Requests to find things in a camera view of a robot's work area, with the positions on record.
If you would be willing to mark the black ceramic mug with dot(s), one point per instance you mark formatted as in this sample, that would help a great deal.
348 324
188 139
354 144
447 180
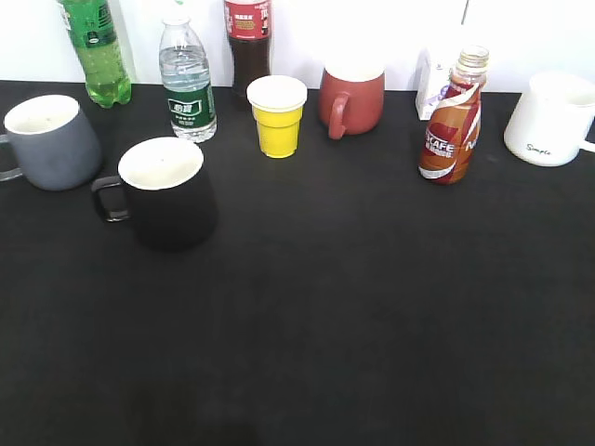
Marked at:
163 188

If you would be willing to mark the nescafe coffee bottle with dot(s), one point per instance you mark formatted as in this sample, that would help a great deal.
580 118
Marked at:
454 127

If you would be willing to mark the red ceramic mug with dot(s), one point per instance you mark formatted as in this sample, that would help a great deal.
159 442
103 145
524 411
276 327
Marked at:
351 99

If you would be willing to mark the green sprite bottle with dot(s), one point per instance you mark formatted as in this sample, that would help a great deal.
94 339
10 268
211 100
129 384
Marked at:
93 36

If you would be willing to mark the grey ceramic mug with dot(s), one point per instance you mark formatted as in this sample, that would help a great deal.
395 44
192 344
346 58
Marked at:
53 142

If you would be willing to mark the white ceramic mug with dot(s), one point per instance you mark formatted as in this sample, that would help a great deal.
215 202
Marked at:
551 120

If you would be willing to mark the yellow plastic cup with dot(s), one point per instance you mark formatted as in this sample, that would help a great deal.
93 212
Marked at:
277 103

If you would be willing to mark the clear water bottle green label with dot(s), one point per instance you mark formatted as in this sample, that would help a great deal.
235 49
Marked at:
185 74

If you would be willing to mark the white purple milk carton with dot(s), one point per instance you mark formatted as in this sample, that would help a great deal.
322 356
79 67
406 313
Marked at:
433 69

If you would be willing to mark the cola bottle red label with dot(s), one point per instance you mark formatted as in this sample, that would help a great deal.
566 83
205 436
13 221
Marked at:
249 30

